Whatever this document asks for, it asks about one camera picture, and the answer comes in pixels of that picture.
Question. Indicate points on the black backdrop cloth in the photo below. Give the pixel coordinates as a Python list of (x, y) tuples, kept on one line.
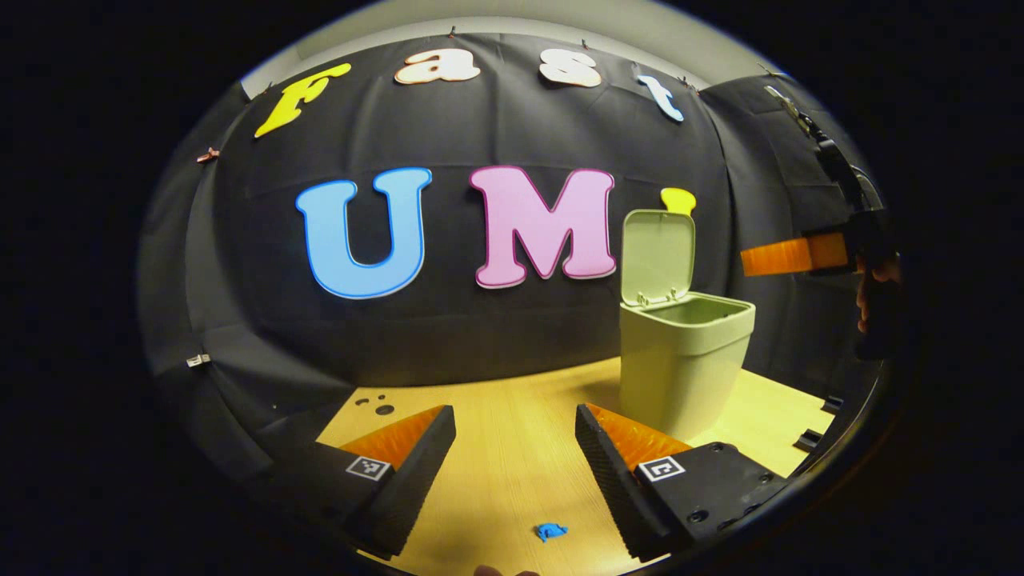
[(480, 336)]

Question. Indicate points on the green desktop garbage bin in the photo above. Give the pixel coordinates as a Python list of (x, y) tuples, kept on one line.
[(680, 368)]

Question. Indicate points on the small orange cloth clamp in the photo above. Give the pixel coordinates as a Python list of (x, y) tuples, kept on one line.
[(208, 154)]

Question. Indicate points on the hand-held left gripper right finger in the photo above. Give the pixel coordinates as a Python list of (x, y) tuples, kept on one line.
[(608, 488)]

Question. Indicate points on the small silver cloth clip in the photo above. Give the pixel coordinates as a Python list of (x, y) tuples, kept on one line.
[(198, 360)]

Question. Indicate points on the wooden desktop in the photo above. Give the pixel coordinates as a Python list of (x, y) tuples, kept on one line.
[(512, 464)]

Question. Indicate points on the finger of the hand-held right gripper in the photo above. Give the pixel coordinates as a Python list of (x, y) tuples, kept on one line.
[(788, 254)]

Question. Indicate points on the black table edge bracket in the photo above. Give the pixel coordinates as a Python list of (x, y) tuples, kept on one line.
[(832, 404), (808, 440)]

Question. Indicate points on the blue paper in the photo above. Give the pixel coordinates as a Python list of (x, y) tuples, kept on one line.
[(550, 530)]

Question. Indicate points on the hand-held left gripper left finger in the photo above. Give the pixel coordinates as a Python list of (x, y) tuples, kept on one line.
[(416, 480)]

